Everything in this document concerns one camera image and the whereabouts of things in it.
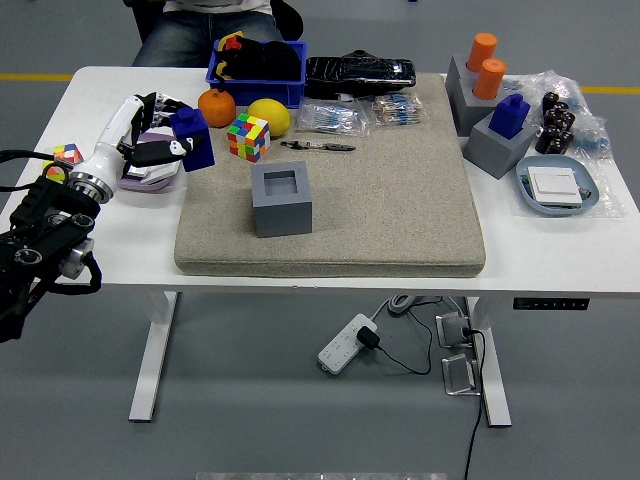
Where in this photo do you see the light blue plate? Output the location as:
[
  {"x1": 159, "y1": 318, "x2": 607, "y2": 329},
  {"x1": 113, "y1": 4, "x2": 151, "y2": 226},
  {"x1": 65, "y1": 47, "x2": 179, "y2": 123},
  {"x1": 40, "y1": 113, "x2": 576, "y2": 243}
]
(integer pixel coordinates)
[{"x1": 514, "y1": 153, "x2": 601, "y2": 217}]

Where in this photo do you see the grey cube seal holder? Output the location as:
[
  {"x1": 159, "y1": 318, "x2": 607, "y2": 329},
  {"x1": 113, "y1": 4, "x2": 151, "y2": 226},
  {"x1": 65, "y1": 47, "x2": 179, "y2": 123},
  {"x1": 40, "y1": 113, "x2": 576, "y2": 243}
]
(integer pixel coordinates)
[
  {"x1": 249, "y1": 160, "x2": 315, "y2": 239},
  {"x1": 462, "y1": 110, "x2": 539, "y2": 180}
]

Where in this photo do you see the flat clear plastic bag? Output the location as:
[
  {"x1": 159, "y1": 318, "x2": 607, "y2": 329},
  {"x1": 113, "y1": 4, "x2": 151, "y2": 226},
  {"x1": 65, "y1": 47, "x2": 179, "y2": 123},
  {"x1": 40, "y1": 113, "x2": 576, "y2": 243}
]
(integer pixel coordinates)
[{"x1": 513, "y1": 158, "x2": 626, "y2": 219}]

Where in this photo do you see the yellow lemon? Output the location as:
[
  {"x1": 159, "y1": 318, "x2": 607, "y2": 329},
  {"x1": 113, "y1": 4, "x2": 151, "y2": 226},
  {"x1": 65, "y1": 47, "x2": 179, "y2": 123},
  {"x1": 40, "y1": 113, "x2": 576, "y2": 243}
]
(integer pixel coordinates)
[{"x1": 247, "y1": 98, "x2": 292, "y2": 140}]

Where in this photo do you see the blue seal with square knob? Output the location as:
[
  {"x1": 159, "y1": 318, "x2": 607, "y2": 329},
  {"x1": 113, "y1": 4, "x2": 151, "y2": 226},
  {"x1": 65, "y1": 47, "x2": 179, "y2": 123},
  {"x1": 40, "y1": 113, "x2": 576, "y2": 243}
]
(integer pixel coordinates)
[{"x1": 488, "y1": 93, "x2": 530, "y2": 140}]

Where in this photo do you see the green circuit board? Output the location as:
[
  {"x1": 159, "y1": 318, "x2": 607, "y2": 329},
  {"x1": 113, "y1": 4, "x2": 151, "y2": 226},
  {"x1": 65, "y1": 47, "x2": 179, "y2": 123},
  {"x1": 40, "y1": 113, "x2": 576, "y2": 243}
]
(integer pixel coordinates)
[{"x1": 518, "y1": 172, "x2": 595, "y2": 207}]

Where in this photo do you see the clear bag with blue parts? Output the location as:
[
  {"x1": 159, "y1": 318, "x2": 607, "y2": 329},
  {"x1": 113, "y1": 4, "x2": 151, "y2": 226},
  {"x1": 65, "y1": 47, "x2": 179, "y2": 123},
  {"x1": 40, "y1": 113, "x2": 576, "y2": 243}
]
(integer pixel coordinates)
[{"x1": 502, "y1": 68, "x2": 614, "y2": 161}]

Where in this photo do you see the yellow red tool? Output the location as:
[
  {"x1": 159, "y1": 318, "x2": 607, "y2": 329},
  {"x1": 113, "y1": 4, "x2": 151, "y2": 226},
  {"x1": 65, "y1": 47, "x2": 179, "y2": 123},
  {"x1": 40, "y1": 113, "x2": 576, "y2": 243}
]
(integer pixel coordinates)
[{"x1": 214, "y1": 30, "x2": 246, "y2": 79}]

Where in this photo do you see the blue seal with round knob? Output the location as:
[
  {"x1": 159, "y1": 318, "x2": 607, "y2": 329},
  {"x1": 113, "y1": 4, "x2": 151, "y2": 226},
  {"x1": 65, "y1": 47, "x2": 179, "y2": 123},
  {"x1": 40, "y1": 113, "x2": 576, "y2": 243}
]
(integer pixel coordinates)
[{"x1": 168, "y1": 106, "x2": 216, "y2": 174}]

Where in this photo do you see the pastel colourful puzzle cube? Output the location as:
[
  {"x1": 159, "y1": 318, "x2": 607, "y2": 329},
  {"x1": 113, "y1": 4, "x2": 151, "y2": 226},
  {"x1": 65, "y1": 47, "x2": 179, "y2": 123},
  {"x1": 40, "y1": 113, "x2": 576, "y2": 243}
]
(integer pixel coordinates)
[{"x1": 42, "y1": 143, "x2": 84, "y2": 184}]

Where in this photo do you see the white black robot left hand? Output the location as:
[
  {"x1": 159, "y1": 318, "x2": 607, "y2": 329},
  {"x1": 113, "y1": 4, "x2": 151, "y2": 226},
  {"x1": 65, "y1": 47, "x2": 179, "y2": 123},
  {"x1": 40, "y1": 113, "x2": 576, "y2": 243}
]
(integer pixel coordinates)
[{"x1": 72, "y1": 91, "x2": 196, "y2": 189}]

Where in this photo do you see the white power strip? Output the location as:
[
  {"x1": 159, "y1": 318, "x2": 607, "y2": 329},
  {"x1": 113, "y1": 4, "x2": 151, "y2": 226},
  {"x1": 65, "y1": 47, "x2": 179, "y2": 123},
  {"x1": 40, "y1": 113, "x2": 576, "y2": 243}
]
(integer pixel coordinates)
[{"x1": 317, "y1": 313, "x2": 379, "y2": 376}]

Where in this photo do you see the white wall switch panel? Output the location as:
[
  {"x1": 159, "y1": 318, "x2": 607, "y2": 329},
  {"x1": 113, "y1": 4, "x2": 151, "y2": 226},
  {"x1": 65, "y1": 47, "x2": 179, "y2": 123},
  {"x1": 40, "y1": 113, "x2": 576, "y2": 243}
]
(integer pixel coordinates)
[{"x1": 527, "y1": 167, "x2": 585, "y2": 206}]

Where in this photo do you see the white table leg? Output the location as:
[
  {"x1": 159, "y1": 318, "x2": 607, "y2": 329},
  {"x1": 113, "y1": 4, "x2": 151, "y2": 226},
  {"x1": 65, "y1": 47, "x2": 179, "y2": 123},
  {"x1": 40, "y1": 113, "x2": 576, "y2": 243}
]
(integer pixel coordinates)
[
  {"x1": 128, "y1": 291, "x2": 180, "y2": 424},
  {"x1": 462, "y1": 296, "x2": 513, "y2": 429}
]

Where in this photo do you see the beige fabric mat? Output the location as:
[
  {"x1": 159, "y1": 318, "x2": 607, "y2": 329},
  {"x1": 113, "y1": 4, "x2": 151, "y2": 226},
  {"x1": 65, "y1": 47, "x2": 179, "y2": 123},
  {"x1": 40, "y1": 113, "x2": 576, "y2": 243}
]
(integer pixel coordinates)
[{"x1": 173, "y1": 72, "x2": 487, "y2": 279}]

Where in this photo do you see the orange cylinder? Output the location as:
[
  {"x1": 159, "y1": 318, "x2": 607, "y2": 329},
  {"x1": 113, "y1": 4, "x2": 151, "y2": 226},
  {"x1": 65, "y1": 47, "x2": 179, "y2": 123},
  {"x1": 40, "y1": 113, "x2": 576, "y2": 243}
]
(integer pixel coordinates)
[
  {"x1": 466, "y1": 32, "x2": 499, "y2": 71},
  {"x1": 472, "y1": 57, "x2": 508, "y2": 101}
]

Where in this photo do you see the black wrapped keyboard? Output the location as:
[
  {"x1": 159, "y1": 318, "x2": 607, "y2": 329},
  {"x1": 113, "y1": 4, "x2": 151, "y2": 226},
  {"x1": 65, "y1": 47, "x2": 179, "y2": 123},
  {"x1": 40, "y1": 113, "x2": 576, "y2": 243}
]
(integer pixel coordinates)
[{"x1": 304, "y1": 48, "x2": 418, "y2": 100}]

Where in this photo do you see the orange fruit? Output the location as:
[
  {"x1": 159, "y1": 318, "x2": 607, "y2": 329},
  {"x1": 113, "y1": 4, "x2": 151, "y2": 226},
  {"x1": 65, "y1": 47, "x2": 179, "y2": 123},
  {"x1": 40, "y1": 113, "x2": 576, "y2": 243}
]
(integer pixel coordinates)
[{"x1": 197, "y1": 88, "x2": 237, "y2": 129}]

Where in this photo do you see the black slim hand tool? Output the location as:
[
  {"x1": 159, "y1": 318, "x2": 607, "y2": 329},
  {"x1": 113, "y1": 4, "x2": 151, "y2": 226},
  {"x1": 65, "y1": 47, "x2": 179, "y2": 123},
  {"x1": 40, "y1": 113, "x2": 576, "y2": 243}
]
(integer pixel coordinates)
[{"x1": 279, "y1": 140, "x2": 357, "y2": 153}]

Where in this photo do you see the purple plate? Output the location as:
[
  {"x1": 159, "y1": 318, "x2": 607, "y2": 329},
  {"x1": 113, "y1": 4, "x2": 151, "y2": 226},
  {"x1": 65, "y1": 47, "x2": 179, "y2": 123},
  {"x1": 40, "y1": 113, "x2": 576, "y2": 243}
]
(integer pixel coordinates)
[{"x1": 117, "y1": 130, "x2": 184, "y2": 192}]

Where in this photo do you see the black power cable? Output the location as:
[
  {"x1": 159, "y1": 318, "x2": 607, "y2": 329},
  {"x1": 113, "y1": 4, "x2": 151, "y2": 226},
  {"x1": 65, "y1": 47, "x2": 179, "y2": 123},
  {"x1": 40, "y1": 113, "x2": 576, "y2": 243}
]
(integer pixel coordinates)
[{"x1": 460, "y1": 327, "x2": 487, "y2": 480}]

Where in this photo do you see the white coiled cable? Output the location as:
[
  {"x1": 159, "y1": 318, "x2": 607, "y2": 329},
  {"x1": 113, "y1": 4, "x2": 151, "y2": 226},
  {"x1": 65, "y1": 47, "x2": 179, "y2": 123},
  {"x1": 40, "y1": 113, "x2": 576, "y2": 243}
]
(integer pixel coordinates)
[{"x1": 369, "y1": 294, "x2": 446, "y2": 319}]

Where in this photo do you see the tall grey double holder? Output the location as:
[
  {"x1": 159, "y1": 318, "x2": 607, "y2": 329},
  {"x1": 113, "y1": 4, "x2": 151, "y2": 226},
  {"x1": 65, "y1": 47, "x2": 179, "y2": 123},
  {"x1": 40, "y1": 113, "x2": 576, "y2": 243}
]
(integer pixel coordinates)
[{"x1": 444, "y1": 53, "x2": 506, "y2": 137}]

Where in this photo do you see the blue plastic bin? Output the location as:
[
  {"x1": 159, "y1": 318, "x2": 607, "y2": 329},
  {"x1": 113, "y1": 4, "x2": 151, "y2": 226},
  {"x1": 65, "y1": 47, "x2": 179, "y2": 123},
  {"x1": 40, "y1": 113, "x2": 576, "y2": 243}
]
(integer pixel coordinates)
[{"x1": 205, "y1": 39, "x2": 308, "y2": 109}]

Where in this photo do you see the black power adapter with cable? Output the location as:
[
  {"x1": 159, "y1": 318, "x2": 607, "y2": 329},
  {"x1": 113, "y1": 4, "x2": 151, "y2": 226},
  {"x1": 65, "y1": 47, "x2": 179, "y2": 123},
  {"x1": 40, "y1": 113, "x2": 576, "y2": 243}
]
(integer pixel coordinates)
[{"x1": 355, "y1": 299, "x2": 435, "y2": 376}]

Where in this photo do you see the black cloth with strap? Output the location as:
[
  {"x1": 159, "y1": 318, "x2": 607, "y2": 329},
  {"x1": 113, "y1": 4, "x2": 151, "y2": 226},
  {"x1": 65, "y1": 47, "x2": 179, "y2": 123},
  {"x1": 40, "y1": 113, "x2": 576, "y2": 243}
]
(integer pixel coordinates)
[{"x1": 214, "y1": 37, "x2": 304, "y2": 81}]

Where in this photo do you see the bag of brown resistors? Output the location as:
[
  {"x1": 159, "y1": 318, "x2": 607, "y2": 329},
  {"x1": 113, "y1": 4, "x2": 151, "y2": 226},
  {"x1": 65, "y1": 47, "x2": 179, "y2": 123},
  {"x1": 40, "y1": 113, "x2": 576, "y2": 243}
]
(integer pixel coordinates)
[{"x1": 370, "y1": 92, "x2": 429, "y2": 127}]

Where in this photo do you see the bright colourful puzzle cube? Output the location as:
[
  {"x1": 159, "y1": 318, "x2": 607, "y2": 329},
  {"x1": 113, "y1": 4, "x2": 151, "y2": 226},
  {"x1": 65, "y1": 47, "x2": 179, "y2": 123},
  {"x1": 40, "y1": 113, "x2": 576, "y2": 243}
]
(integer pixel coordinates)
[{"x1": 226, "y1": 112, "x2": 272, "y2": 163}]

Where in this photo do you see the person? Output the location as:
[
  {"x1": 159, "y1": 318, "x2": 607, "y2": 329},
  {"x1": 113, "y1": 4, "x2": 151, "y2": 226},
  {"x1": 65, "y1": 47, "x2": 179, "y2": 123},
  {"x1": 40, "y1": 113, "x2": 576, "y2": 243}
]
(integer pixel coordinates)
[{"x1": 130, "y1": 0, "x2": 286, "y2": 68}]

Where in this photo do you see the metal bracket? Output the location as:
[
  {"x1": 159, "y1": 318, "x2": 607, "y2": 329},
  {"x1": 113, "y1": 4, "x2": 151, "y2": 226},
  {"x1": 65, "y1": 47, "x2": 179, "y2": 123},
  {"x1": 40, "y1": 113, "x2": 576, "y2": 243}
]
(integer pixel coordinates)
[
  {"x1": 434, "y1": 311, "x2": 476, "y2": 350},
  {"x1": 440, "y1": 353, "x2": 482, "y2": 397}
]

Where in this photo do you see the black table control panel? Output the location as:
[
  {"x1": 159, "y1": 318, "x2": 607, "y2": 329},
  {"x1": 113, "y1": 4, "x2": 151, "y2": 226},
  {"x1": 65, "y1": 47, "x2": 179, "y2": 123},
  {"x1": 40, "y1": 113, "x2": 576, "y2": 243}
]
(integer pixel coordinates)
[{"x1": 512, "y1": 297, "x2": 590, "y2": 311}]

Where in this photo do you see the bag of blue resistors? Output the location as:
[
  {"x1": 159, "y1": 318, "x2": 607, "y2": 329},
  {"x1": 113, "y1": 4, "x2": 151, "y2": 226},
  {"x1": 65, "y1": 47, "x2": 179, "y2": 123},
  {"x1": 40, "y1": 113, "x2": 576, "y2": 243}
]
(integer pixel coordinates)
[{"x1": 294, "y1": 97, "x2": 371, "y2": 138}]

